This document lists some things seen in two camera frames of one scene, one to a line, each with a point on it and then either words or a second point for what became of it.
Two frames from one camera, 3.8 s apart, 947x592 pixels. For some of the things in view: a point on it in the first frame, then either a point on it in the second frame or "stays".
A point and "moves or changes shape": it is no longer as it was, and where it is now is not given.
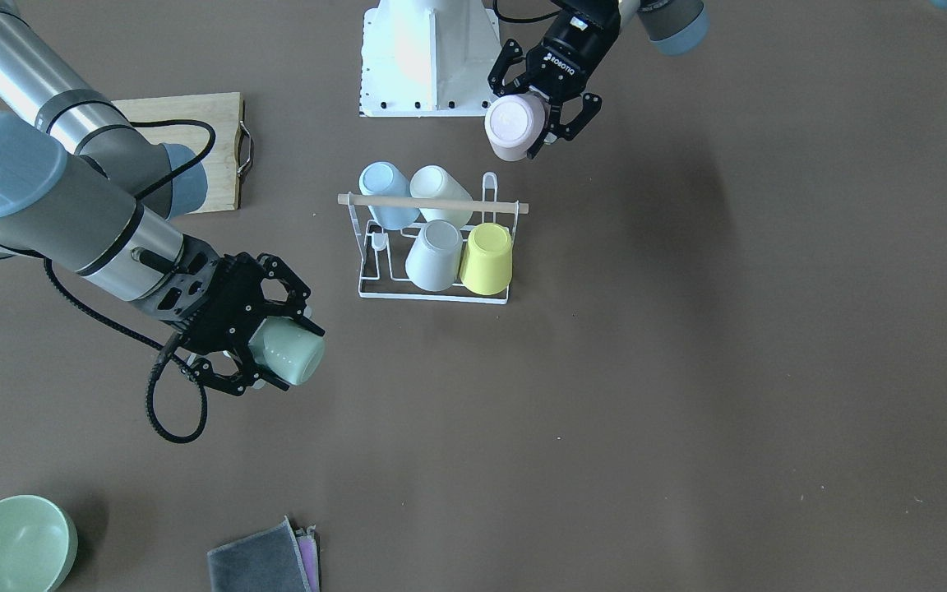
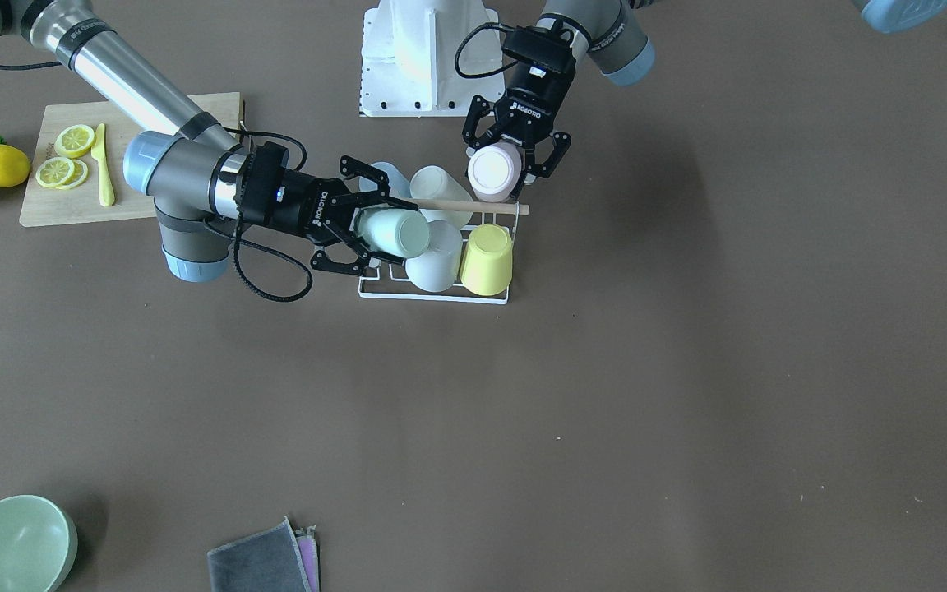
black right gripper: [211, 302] -> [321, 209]
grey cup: [434, 259] stays
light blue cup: [386, 179] stays
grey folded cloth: [276, 559] stays
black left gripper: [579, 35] -> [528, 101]
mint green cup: [288, 349] -> [398, 232]
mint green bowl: [20, 543] stays
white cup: [434, 182] stays
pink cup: [515, 123] moves or changes shape
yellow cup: [487, 260] stays
